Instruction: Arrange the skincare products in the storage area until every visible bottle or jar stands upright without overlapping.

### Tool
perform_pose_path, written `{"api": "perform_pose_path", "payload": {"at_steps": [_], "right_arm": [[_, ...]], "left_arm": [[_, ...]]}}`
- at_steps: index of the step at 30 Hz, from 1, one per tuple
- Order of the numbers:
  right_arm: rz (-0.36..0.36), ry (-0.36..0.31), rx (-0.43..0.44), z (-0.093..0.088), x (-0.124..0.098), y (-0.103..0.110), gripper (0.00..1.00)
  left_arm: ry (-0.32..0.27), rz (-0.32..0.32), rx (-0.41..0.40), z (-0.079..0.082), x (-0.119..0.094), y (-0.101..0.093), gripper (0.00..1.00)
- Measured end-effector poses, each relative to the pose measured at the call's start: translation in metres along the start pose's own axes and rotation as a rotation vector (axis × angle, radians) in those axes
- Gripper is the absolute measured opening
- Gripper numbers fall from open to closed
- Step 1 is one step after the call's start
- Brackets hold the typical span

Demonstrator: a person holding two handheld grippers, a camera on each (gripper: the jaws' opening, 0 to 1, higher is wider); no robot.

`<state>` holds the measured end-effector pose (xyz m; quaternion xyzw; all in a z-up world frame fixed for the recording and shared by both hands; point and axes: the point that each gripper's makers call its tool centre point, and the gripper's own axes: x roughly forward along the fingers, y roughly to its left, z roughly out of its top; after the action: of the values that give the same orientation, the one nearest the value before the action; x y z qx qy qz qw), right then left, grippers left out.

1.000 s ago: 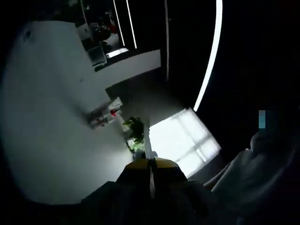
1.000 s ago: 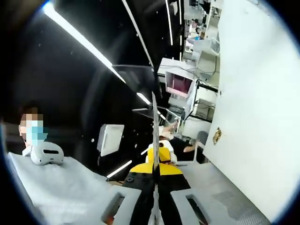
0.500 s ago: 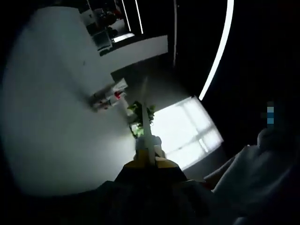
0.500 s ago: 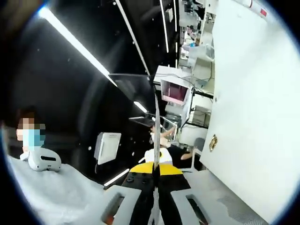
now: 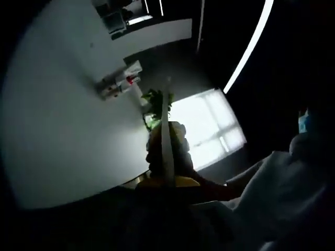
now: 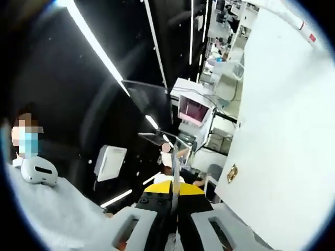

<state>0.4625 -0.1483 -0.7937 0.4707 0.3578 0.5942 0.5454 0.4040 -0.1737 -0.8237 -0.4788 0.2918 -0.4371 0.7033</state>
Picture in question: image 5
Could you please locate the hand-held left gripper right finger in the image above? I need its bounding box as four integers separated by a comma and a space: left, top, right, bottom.
174, 176, 236, 251

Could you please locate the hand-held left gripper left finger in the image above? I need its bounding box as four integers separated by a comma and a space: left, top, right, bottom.
109, 177, 169, 251

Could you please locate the red band skincare bottle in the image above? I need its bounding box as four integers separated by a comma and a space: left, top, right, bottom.
98, 75, 143, 102

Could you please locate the white skincare tube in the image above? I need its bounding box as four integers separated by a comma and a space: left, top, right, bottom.
95, 60, 144, 91

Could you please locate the bright window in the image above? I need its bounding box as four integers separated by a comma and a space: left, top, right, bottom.
169, 88, 247, 172

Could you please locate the green potted plant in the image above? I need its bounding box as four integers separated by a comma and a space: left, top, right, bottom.
141, 88, 175, 131

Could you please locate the person's white shirt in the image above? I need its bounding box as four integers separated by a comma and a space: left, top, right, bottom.
226, 133, 335, 251

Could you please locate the white worn device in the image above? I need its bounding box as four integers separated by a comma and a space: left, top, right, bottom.
289, 132, 315, 155

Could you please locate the ceiling light strip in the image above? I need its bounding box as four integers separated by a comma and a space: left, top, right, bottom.
223, 0, 274, 95

